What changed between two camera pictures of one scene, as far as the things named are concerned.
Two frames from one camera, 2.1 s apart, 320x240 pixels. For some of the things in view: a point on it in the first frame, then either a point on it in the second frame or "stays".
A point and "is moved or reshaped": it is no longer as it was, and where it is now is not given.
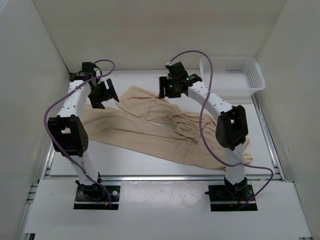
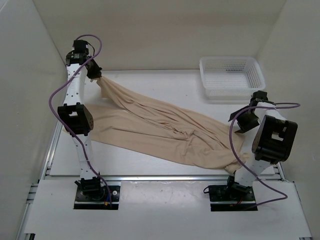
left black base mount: [95, 196] stays
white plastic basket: [232, 76] stays
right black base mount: [231, 197] stays
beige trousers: [142, 121] is moved or reshaped
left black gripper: [108, 94] -> [96, 73]
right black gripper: [163, 84] -> [244, 126]
